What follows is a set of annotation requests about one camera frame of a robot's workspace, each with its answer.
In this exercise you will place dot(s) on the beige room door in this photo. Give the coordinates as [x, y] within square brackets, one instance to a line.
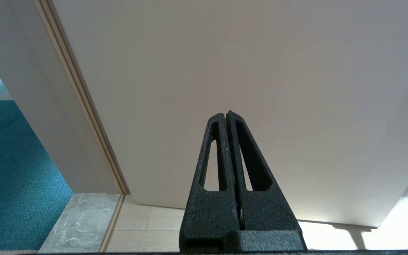
[260, 71]

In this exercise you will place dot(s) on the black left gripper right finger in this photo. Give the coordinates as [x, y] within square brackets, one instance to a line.
[264, 212]

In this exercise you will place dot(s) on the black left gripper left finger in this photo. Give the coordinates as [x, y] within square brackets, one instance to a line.
[207, 212]

